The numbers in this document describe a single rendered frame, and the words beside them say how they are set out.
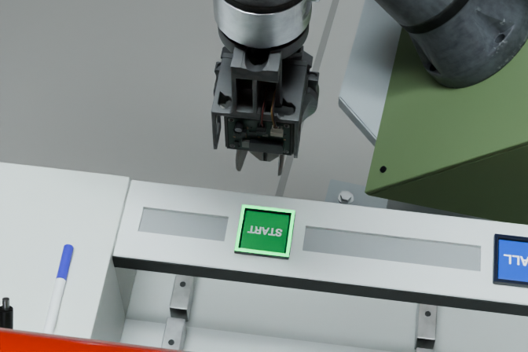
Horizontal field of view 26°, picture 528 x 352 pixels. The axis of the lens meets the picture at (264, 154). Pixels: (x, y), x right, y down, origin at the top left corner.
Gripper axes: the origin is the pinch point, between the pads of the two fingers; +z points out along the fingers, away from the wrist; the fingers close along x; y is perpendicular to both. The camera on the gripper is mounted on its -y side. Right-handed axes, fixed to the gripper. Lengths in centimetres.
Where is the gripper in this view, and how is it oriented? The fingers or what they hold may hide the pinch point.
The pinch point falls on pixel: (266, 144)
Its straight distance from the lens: 105.7
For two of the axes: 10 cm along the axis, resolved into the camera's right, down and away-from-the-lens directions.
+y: -1.3, 8.1, -5.7
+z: 0.0, 5.7, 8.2
